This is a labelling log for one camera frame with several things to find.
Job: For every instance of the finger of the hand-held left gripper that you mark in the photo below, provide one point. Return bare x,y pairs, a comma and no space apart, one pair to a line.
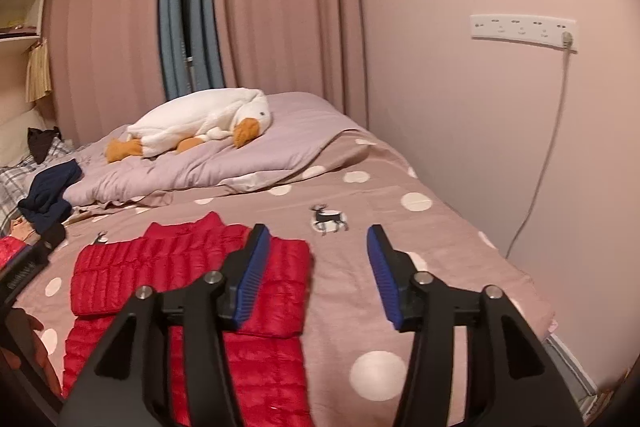
55,234

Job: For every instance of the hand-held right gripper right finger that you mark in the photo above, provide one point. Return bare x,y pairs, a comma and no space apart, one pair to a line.
384,279

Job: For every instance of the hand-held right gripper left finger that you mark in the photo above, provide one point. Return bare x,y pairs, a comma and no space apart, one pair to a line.
249,279

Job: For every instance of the red down jacket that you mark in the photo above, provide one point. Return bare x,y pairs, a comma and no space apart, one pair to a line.
125,272

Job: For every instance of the person's left hand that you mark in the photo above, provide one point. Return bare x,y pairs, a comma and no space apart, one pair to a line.
35,347

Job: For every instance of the small red cloth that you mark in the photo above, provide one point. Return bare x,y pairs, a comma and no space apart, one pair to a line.
11,252

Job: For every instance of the orange patterned cloth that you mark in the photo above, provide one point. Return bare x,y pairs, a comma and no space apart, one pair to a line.
22,228

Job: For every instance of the navy blue garment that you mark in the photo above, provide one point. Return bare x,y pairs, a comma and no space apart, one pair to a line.
50,194

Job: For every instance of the polka dot bed sheet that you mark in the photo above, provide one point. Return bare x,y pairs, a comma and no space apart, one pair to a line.
450,287

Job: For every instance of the black garment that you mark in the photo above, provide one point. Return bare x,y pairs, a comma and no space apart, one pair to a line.
42,143

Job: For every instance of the lilac duvet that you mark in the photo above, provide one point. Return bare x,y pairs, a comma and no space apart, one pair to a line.
280,142

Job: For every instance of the yellow tassel fringe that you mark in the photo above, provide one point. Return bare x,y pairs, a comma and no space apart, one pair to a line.
38,72

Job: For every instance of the white goose plush toy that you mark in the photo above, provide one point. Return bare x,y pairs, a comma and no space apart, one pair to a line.
200,119

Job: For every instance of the blue curtain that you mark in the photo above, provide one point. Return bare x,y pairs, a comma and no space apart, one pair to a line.
175,7

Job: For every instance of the pink curtain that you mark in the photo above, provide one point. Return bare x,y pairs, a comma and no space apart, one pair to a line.
285,2

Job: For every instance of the white wall power strip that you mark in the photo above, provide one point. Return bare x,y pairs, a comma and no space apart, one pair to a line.
520,28

